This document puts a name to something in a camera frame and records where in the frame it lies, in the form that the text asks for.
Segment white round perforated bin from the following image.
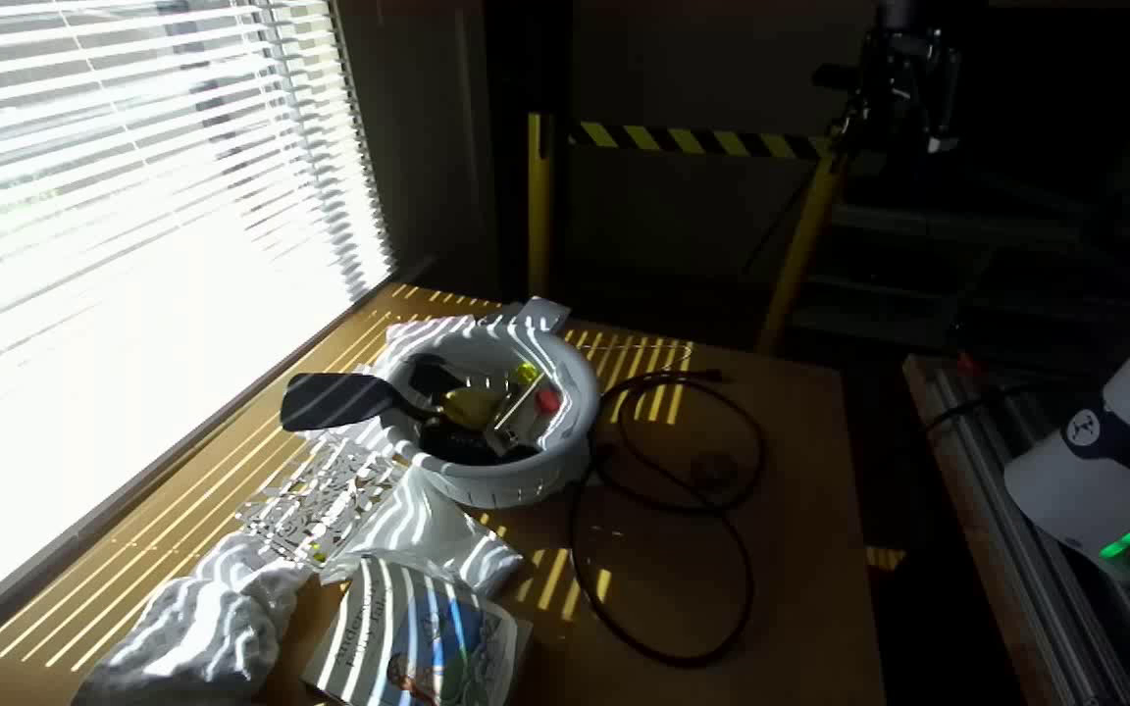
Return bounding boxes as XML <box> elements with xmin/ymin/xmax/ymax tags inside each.
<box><xmin>384</xmin><ymin>322</ymin><xmax>606</xmax><ymax>513</ymax></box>

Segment yellow item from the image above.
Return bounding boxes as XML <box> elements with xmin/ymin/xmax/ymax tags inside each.
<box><xmin>444</xmin><ymin>364</ymin><xmax>559</xmax><ymax>441</ymax></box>

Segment small black item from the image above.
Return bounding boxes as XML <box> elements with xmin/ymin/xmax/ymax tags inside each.
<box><xmin>403</xmin><ymin>356</ymin><xmax>463</xmax><ymax>409</ymax></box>

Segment yellow black striped barrier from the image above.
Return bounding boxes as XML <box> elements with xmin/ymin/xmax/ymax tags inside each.
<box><xmin>524</xmin><ymin>109</ymin><xmax>851</xmax><ymax>353</ymax></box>

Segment black flat paddle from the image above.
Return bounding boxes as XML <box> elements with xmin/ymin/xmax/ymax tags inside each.
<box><xmin>280</xmin><ymin>369</ymin><xmax>401</xmax><ymax>434</ymax></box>

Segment white patterned sheet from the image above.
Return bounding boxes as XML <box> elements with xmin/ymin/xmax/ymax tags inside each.
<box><xmin>235</xmin><ymin>426</ymin><xmax>420</xmax><ymax>574</ymax></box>

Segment colourful printed bag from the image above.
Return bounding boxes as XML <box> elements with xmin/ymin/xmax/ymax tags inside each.
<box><xmin>307</xmin><ymin>553</ymin><xmax>533</xmax><ymax>706</ymax></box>

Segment crumpled white towel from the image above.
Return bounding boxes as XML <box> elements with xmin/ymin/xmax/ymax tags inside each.
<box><xmin>70</xmin><ymin>534</ymin><xmax>322</xmax><ymax>706</ymax></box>

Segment white window blinds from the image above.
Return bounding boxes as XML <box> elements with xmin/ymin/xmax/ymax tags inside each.
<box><xmin>0</xmin><ymin>0</ymin><xmax>394</xmax><ymax>646</ymax></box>

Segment black HDMI cable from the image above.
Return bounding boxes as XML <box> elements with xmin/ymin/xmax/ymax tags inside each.
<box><xmin>565</xmin><ymin>369</ymin><xmax>770</xmax><ymax>669</ymax></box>

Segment camera on tripod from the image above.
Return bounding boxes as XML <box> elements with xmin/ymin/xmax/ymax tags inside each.
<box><xmin>810</xmin><ymin>0</ymin><xmax>967</xmax><ymax>164</ymax></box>

